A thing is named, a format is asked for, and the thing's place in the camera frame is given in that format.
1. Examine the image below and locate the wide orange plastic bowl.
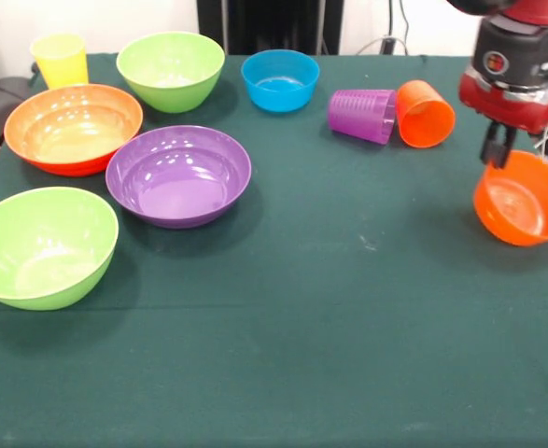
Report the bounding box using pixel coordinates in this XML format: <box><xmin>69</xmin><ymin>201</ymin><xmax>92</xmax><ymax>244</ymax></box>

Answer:
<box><xmin>3</xmin><ymin>83</ymin><xmax>144</xmax><ymax>177</ymax></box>

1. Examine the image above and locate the orange plastic cup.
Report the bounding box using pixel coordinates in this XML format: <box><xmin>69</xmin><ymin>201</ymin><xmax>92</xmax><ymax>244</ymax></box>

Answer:
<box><xmin>395</xmin><ymin>79</ymin><xmax>457</xmax><ymax>149</ymax></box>

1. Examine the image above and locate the dark green tablecloth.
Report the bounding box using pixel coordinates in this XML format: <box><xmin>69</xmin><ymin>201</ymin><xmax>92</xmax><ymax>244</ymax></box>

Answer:
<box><xmin>0</xmin><ymin>51</ymin><xmax>548</xmax><ymax>448</ymax></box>

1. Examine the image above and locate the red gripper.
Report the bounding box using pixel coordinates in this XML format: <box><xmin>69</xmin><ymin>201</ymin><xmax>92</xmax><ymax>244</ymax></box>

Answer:
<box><xmin>457</xmin><ymin>70</ymin><xmax>548</xmax><ymax>170</ymax></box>

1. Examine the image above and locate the grey cable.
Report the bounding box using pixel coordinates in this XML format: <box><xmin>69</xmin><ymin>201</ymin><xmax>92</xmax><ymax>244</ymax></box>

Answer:
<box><xmin>355</xmin><ymin>35</ymin><xmax>410</xmax><ymax>56</ymax></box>

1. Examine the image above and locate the lime green plastic bowl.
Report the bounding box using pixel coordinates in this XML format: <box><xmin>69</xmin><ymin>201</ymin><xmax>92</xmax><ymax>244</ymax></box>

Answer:
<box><xmin>116</xmin><ymin>31</ymin><xmax>226</xmax><ymax>114</ymax></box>
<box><xmin>0</xmin><ymin>186</ymin><xmax>119</xmax><ymax>312</ymax></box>

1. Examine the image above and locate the purple plastic bowl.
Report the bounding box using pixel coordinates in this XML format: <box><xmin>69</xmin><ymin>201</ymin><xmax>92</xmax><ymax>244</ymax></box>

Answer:
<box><xmin>105</xmin><ymin>124</ymin><xmax>253</xmax><ymax>230</ymax></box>

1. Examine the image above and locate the black office chair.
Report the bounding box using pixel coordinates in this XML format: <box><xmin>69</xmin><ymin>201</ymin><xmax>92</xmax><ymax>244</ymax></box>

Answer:
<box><xmin>0</xmin><ymin>35</ymin><xmax>36</xmax><ymax>150</ymax></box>

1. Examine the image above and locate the purple plastic cup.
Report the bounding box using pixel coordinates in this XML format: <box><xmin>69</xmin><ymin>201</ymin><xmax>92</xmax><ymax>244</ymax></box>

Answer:
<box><xmin>327</xmin><ymin>89</ymin><xmax>398</xmax><ymax>146</ymax></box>

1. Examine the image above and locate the black hanging cable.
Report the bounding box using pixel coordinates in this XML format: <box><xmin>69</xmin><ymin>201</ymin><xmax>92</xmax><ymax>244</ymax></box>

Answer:
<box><xmin>397</xmin><ymin>0</ymin><xmax>414</xmax><ymax>39</ymax></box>

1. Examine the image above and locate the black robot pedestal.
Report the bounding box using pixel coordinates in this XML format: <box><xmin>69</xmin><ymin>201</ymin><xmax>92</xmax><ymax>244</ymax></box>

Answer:
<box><xmin>197</xmin><ymin>0</ymin><xmax>344</xmax><ymax>56</ymax></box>

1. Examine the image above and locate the blue plastic bowl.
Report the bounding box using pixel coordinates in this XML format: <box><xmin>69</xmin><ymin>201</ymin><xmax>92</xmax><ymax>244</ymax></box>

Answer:
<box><xmin>240</xmin><ymin>49</ymin><xmax>321</xmax><ymax>113</ymax></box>

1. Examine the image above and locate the small orange plastic bowl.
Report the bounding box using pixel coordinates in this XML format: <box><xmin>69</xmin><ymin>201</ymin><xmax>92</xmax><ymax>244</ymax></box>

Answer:
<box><xmin>472</xmin><ymin>149</ymin><xmax>548</xmax><ymax>247</ymax></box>

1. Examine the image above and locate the yellow plastic cup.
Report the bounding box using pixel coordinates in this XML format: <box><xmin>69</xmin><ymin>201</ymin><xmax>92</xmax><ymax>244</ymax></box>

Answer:
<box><xmin>29</xmin><ymin>33</ymin><xmax>90</xmax><ymax>91</ymax></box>

